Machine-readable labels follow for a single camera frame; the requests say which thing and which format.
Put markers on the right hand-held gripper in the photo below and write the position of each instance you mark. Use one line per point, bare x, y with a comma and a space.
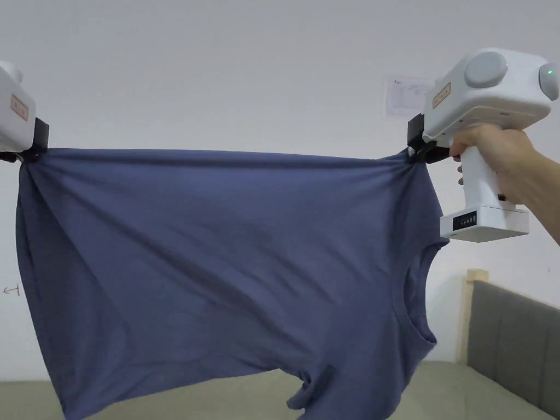
485, 96

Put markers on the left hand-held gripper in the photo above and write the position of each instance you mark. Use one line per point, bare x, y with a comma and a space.
13, 118

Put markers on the dark blue shirt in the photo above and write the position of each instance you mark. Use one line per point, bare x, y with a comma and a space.
218, 271

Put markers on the person's right forearm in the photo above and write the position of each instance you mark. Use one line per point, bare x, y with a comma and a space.
549, 192

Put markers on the person's right hand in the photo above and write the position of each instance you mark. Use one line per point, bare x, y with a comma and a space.
494, 157

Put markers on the white printed paper notice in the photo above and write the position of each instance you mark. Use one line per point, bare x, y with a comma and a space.
404, 98

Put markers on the grey padded headboard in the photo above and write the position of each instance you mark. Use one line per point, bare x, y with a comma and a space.
516, 341

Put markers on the bed with beige sheet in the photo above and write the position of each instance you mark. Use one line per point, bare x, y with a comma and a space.
26, 396

